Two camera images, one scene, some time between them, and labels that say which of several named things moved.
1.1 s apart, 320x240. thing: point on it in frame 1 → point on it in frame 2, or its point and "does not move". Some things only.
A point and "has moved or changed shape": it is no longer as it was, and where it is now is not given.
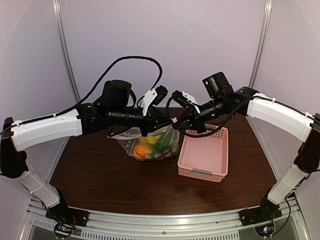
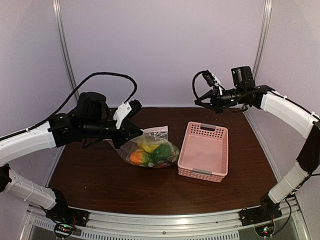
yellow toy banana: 149,140 → 148,148
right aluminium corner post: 261,44 does not move
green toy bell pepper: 167,138 → 162,151
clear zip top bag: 161,143 has moved or changed shape
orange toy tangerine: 142,150 → 135,157
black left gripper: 151,123 → 128,127
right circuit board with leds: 265,230 does not move
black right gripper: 195,119 → 217,106
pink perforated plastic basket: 204,158 does not move
